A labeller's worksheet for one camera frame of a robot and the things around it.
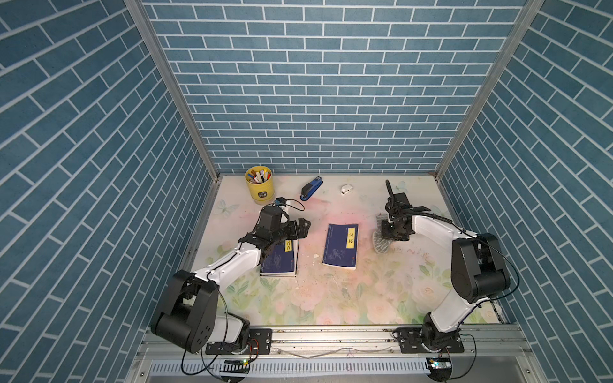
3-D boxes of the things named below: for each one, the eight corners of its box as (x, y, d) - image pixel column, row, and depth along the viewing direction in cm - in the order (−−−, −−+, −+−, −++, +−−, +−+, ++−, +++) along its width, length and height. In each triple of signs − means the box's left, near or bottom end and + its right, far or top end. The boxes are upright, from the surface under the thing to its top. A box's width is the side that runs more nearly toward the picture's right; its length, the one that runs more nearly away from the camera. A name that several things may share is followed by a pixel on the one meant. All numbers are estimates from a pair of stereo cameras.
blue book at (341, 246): (321, 264, 91) (321, 262, 89) (328, 223, 104) (328, 220, 102) (356, 270, 90) (357, 267, 88) (358, 227, 102) (359, 224, 101)
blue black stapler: (297, 197, 114) (297, 191, 111) (317, 180, 122) (317, 174, 118) (304, 202, 112) (304, 196, 109) (324, 185, 120) (325, 179, 116)
